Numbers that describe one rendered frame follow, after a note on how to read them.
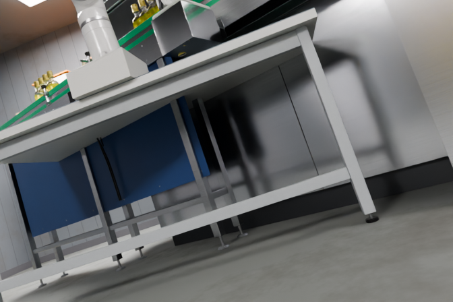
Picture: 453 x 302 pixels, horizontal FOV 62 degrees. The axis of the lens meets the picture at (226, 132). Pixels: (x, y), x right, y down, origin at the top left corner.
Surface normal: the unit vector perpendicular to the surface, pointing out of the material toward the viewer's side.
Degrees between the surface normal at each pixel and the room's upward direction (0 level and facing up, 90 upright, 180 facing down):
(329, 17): 90
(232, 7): 90
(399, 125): 90
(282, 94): 90
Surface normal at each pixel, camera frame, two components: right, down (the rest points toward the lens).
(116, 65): -0.16, -0.06
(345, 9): -0.54, 0.09
